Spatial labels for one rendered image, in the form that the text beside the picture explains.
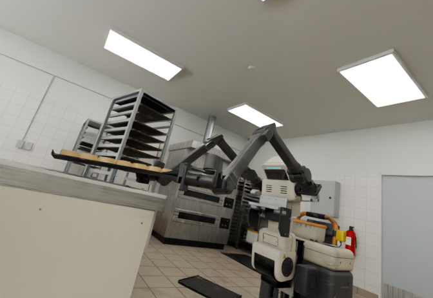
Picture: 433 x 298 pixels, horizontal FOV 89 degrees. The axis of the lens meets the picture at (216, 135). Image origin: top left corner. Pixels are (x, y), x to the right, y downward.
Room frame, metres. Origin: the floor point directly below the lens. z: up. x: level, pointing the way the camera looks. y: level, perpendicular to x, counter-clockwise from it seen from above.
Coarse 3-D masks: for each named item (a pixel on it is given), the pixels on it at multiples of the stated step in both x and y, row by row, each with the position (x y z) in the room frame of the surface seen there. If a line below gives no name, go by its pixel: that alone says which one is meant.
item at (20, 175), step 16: (0, 160) 0.64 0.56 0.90; (0, 176) 0.65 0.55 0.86; (16, 176) 0.66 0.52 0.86; (32, 176) 0.68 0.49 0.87; (48, 176) 0.70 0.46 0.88; (64, 176) 0.72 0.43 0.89; (64, 192) 0.73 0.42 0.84; (80, 192) 0.76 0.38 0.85; (96, 192) 0.78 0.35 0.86; (112, 192) 0.81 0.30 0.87; (128, 192) 0.84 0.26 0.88; (144, 192) 0.87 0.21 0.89; (144, 208) 0.88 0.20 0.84; (160, 208) 0.91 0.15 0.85
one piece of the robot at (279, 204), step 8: (264, 200) 1.53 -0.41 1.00; (272, 200) 1.47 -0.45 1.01; (280, 200) 1.41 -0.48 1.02; (256, 208) 1.50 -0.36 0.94; (272, 208) 1.35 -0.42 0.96; (280, 208) 1.33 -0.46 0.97; (248, 216) 1.54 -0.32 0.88; (256, 216) 1.58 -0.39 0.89; (272, 216) 1.47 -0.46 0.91; (280, 216) 1.33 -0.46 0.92; (288, 216) 1.36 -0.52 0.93; (256, 224) 1.59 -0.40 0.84; (280, 224) 1.33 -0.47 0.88; (288, 224) 1.37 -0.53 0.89; (280, 232) 1.33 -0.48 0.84; (288, 232) 1.37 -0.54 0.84
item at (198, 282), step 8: (184, 280) 2.90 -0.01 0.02; (192, 280) 2.96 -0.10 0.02; (200, 280) 3.02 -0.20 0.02; (208, 280) 3.07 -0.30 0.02; (192, 288) 2.71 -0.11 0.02; (200, 288) 2.76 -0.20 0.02; (208, 288) 2.81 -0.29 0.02; (216, 288) 2.87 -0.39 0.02; (224, 288) 2.92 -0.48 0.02; (208, 296) 2.60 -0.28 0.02; (216, 296) 2.65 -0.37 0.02; (224, 296) 2.70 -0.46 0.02; (232, 296) 2.75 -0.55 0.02; (240, 296) 2.79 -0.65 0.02
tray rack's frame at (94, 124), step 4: (88, 120) 3.75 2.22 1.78; (92, 120) 3.78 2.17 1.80; (84, 124) 4.19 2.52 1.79; (88, 124) 4.24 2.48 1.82; (92, 124) 4.16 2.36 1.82; (96, 124) 4.09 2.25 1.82; (100, 124) 4.01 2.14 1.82; (84, 128) 3.74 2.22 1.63; (96, 128) 4.37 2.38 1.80; (100, 128) 3.87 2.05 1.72; (108, 128) 4.18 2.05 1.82; (80, 140) 3.75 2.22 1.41; (76, 148) 3.74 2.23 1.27; (92, 148) 3.87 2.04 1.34; (68, 168) 3.75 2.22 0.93; (84, 168) 3.88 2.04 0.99; (100, 168) 4.00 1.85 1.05; (96, 176) 3.99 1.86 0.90
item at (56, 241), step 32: (0, 192) 0.65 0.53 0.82; (32, 192) 0.68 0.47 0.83; (0, 224) 0.66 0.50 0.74; (32, 224) 0.70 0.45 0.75; (64, 224) 0.74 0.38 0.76; (96, 224) 0.79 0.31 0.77; (128, 224) 0.84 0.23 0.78; (0, 256) 0.68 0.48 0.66; (32, 256) 0.72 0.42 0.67; (64, 256) 0.76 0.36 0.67; (96, 256) 0.81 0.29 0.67; (128, 256) 0.86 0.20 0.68; (0, 288) 0.69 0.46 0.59; (32, 288) 0.73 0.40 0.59; (64, 288) 0.78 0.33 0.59; (96, 288) 0.82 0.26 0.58; (128, 288) 0.88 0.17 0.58
